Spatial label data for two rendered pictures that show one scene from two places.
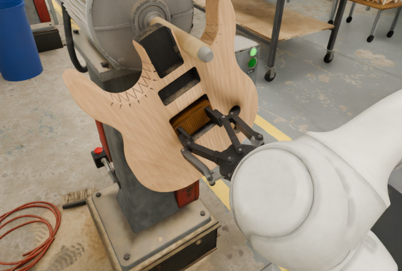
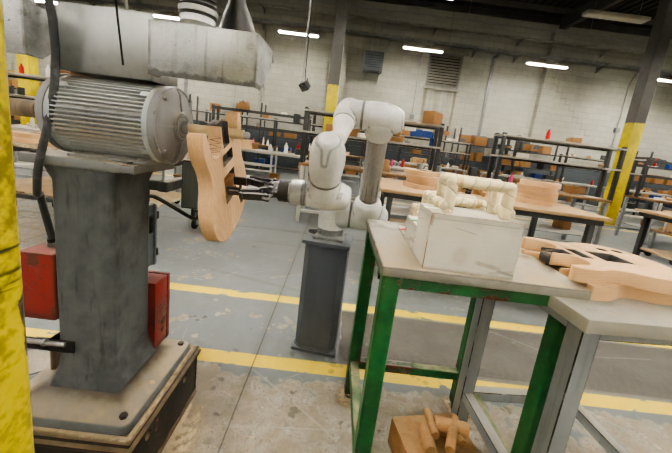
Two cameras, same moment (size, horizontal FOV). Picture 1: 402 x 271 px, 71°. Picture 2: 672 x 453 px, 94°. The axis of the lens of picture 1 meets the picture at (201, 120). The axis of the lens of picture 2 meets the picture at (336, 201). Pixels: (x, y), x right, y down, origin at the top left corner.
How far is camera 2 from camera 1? 0.83 m
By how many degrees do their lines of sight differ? 57
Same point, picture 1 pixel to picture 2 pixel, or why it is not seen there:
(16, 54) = not seen: outside the picture
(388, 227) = (315, 270)
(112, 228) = (74, 412)
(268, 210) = (332, 141)
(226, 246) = (204, 383)
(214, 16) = (234, 122)
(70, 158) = not seen: outside the picture
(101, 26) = (159, 124)
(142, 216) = (122, 365)
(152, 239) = (142, 387)
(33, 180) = not seen: outside the picture
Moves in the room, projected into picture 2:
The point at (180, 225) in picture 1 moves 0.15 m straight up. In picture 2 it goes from (165, 362) to (166, 329)
